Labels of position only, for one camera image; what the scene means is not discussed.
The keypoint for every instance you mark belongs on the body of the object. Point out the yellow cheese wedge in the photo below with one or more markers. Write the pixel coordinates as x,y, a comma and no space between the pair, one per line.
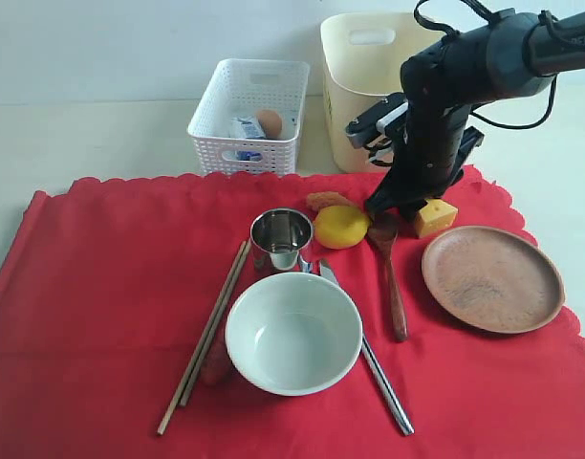
436,215

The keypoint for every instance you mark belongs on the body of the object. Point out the brown wooden plate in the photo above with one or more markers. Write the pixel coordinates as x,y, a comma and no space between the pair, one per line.
492,279

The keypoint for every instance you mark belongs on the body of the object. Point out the blue white milk carton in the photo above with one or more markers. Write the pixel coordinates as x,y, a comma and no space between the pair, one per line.
246,128

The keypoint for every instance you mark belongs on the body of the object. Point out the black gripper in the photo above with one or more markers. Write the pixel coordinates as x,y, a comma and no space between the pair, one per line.
428,164

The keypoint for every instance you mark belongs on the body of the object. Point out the brown egg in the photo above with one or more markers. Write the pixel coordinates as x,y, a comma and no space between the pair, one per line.
271,123

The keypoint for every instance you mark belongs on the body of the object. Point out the brown wooden spoon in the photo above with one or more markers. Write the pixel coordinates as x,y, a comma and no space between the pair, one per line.
382,234

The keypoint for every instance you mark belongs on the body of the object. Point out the cream plastic bin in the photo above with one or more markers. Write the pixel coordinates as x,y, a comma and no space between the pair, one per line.
362,56

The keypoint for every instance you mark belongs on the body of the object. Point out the wooden chopstick right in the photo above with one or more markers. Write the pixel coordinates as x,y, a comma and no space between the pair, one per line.
208,334

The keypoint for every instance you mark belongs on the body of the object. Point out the breaded fried nugget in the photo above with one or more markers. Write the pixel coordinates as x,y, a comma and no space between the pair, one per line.
319,200

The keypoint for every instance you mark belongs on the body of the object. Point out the wooden chopstick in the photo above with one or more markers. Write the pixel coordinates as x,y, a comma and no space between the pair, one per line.
173,403
208,334

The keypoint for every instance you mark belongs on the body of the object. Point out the red scalloped table cloth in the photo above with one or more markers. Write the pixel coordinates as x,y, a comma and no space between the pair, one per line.
107,288

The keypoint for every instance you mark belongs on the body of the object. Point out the stainless steel cup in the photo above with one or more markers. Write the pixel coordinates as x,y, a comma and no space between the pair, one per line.
281,241

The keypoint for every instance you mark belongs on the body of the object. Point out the stainless steel knife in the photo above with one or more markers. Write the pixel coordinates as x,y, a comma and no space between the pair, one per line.
381,383

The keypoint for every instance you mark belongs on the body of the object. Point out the yellow lemon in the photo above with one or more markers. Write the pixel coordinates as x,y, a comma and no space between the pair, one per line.
340,227

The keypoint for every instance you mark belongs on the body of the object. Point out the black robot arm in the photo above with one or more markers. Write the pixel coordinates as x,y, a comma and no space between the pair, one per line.
515,55

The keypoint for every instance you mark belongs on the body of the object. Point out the white perforated plastic basket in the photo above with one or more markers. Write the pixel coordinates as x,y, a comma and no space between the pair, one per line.
240,88

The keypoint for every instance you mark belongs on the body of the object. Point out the white ceramic bowl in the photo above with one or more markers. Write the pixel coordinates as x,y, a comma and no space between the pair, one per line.
293,334

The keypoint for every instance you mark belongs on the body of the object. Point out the wooden chopstick left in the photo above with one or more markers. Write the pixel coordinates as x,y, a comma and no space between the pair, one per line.
173,403

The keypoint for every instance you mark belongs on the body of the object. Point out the red strawberry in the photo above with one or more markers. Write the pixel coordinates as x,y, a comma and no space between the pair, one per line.
217,364

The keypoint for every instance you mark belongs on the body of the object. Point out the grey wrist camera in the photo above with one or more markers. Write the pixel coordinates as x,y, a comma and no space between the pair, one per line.
380,129

